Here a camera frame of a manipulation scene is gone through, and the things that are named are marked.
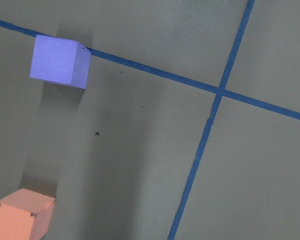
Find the purple foam block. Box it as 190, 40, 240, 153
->
30, 34, 92, 89

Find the orange foam block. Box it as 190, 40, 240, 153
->
0, 188, 56, 240

